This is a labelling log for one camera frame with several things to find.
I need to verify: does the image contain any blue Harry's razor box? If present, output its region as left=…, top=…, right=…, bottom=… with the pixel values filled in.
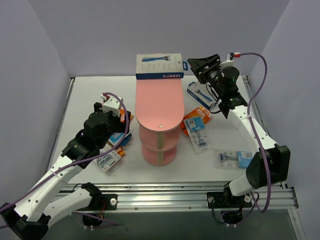
left=135, top=53, right=189, bottom=80
left=186, top=81, right=217, bottom=110

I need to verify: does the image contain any orange Gillette Fusion box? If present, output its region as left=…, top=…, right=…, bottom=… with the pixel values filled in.
left=114, top=108, right=125, bottom=157

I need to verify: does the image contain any clear blister razor pack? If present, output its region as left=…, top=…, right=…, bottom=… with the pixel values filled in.
left=183, top=116, right=212, bottom=154

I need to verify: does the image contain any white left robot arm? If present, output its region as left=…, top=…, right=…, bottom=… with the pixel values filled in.
left=0, top=101, right=130, bottom=240

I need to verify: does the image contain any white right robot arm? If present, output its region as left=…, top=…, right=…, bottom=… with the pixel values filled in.
left=187, top=52, right=291, bottom=213

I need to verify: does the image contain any pink three-tier wooden shelf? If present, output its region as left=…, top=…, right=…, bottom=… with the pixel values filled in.
left=135, top=78, right=185, bottom=166

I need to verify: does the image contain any white Gillette blister pack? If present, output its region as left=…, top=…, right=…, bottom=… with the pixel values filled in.
left=93, top=149, right=122, bottom=172

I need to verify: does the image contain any orange Gillette box right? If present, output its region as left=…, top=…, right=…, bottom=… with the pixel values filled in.
left=180, top=105, right=212, bottom=137

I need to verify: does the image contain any blister razor pack blue card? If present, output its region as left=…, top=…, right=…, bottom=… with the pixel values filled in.
left=214, top=150, right=253, bottom=170

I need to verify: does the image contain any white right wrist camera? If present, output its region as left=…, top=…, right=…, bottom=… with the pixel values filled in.
left=220, top=52, right=241, bottom=69

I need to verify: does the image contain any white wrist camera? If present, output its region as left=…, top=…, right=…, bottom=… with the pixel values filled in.
left=101, top=93, right=123, bottom=117
left=220, top=52, right=241, bottom=69

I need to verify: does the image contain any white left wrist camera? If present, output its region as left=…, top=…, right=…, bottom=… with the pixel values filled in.
left=101, top=93, right=123, bottom=117

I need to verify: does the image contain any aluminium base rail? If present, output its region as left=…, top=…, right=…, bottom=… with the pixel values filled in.
left=53, top=183, right=300, bottom=213

